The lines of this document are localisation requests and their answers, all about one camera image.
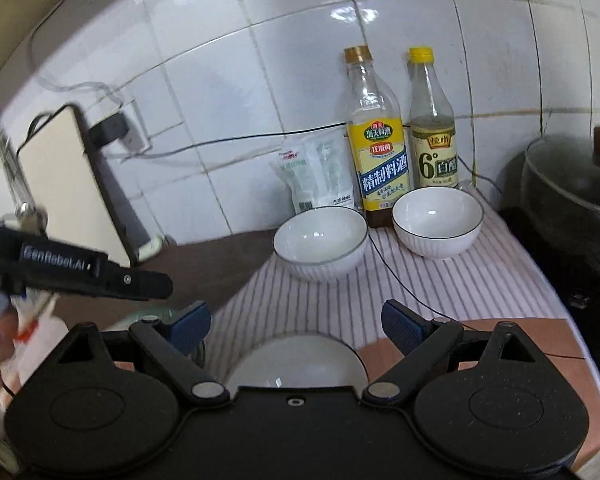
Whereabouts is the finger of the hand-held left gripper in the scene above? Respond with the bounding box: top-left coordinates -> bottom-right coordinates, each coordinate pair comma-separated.
106,260 -> 174,302

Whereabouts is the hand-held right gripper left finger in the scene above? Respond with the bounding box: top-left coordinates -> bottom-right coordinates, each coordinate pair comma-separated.
55,301 -> 231,409

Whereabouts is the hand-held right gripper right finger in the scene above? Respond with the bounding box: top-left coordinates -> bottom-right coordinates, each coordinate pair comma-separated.
362,300 -> 536,409

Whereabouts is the white ribbed bowl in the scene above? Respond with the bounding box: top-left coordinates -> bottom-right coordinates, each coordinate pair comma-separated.
391,186 -> 484,261
273,206 -> 369,282
223,332 -> 370,392

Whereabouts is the metal ladle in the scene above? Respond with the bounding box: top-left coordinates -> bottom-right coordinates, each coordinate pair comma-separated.
15,202 -> 49,233

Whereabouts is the white cutting board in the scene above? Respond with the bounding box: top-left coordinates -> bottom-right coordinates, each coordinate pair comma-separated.
17,105 -> 133,268

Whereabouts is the black power adapter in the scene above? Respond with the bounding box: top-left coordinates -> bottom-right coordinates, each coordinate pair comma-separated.
89,112 -> 131,147

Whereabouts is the yellow label cooking wine bottle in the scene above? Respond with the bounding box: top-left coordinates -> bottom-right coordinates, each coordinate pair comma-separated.
343,46 -> 412,228

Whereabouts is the yellow cap vinegar bottle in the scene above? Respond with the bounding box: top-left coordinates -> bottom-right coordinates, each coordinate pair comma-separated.
407,47 -> 461,191

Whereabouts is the white salt bag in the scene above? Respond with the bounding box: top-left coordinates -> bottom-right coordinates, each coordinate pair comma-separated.
270,135 -> 356,216

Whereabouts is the black cooking pot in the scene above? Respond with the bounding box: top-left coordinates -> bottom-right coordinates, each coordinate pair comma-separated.
500,150 -> 600,311

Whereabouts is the black gas stove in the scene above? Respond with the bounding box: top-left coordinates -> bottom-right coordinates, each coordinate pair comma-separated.
497,207 -> 600,386

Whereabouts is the glass pot lid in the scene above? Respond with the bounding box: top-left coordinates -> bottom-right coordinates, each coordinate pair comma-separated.
525,126 -> 600,218

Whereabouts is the white wall socket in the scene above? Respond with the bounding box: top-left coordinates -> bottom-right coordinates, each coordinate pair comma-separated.
115,97 -> 153,153

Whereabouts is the thin black cable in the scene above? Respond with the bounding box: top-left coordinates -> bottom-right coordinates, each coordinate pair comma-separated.
120,122 -> 586,361
27,5 -> 131,108

